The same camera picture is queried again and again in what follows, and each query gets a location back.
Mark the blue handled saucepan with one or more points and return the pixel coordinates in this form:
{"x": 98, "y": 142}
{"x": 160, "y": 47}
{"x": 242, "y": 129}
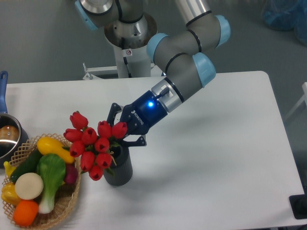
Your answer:
{"x": 12, "y": 135}

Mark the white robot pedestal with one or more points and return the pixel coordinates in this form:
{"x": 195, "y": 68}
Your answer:
{"x": 129, "y": 42}

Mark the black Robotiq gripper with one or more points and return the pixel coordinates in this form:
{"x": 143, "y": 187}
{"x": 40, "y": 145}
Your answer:
{"x": 139, "y": 117}

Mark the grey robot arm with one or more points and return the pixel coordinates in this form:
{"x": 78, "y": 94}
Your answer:
{"x": 182, "y": 57}

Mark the yellow bell pepper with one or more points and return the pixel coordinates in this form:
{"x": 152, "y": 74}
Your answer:
{"x": 9, "y": 195}

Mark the purple red onion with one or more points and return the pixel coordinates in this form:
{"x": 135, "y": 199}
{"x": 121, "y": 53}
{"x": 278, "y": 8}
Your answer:
{"x": 71, "y": 174}

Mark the blue plastic bag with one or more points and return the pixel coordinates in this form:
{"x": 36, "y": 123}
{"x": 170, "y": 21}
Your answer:
{"x": 286, "y": 15}

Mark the green bok choy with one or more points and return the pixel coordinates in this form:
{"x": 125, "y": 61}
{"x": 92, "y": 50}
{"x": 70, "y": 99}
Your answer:
{"x": 52, "y": 169}

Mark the white frame at right edge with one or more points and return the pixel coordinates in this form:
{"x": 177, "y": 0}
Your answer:
{"x": 298, "y": 107}

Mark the yellow squash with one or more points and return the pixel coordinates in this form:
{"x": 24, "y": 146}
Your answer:
{"x": 48, "y": 145}

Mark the dark green cucumber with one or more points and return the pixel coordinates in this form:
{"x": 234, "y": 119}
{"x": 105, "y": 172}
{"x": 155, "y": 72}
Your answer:
{"x": 27, "y": 166}

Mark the orange fruit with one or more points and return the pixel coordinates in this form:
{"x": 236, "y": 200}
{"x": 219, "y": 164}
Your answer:
{"x": 25, "y": 213}

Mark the black device at table edge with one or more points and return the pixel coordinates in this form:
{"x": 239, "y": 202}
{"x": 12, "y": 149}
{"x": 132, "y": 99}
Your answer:
{"x": 299, "y": 206}

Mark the dark grey ribbed vase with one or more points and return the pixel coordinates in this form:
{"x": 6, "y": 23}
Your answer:
{"x": 121, "y": 168}

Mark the red tulip bouquet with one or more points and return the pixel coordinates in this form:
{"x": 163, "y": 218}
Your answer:
{"x": 94, "y": 147}

